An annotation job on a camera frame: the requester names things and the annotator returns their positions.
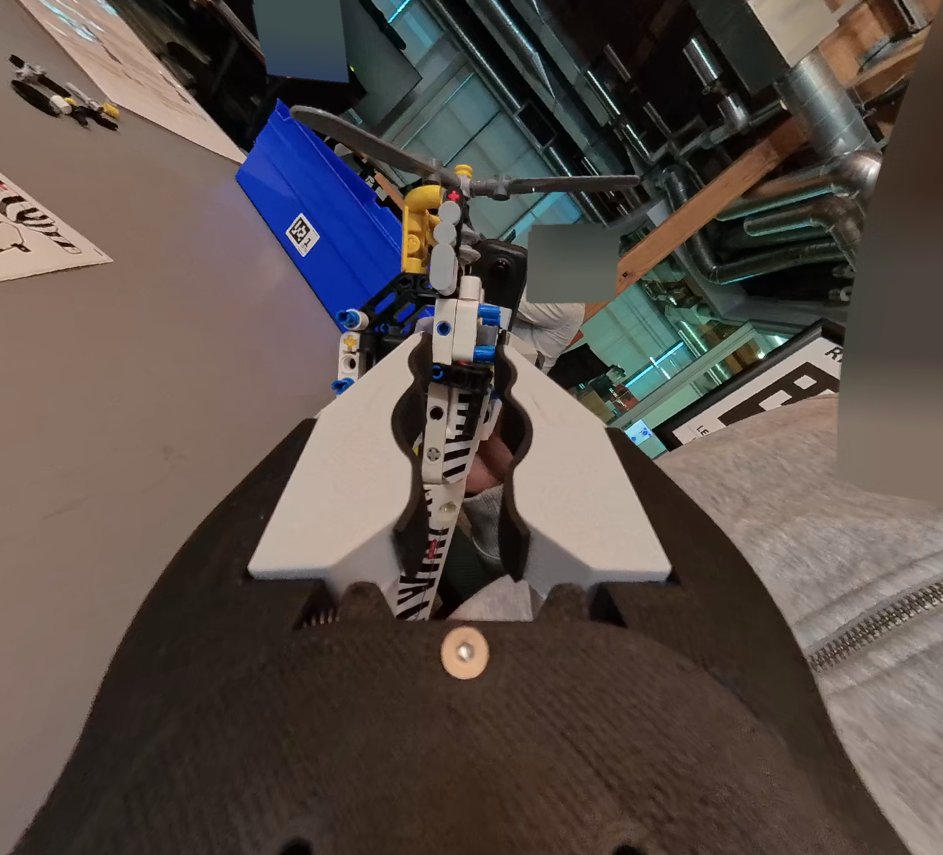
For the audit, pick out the printed white paper sheet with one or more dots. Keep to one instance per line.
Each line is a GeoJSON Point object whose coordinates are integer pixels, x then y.
{"type": "Point", "coordinates": [147, 74]}

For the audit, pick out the black monitor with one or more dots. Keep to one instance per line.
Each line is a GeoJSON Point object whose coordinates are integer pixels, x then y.
{"type": "Point", "coordinates": [383, 59]}

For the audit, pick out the black office chair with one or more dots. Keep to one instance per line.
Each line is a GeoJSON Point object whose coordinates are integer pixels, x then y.
{"type": "Point", "coordinates": [589, 361]}

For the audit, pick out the zebra striped sticker sheet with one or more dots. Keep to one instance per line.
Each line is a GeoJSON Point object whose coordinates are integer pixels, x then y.
{"type": "Point", "coordinates": [37, 236]}

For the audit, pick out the black framed sign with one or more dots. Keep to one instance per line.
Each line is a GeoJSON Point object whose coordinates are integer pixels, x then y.
{"type": "Point", "coordinates": [773, 383]}

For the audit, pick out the grey zip hoodie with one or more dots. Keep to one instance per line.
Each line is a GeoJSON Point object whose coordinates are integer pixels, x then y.
{"type": "Point", "coordinates": [847, 612]}

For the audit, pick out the person's right hand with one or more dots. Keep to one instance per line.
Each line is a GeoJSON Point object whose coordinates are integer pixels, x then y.
{"type": "Point", "coordinates": [490, 464]}

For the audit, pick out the blue plastic bin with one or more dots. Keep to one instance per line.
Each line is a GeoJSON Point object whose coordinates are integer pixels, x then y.
{"type": "Point", "coordinates": [309, 169]}

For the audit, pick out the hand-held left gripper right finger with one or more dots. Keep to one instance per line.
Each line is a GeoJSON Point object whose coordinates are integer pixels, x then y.
{"type": "Point", "coordinates": [589, 501]}

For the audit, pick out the person's right forearm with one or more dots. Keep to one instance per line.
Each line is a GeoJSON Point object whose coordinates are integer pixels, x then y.
{"type": "Point", "coordinates": [486, 523]}

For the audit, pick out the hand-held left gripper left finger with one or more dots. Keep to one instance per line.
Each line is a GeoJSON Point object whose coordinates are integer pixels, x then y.
{"type": "Point", "coordinates": [331, 501]}

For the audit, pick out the lego helicopter model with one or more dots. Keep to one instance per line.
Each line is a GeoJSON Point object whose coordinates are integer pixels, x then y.
{"type": "Point", "coordinates": [442, 258]}

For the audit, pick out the pile of black yellow lego pieces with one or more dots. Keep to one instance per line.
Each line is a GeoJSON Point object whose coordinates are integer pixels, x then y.
{"type": "Point", "coordinates": [66, 96]}

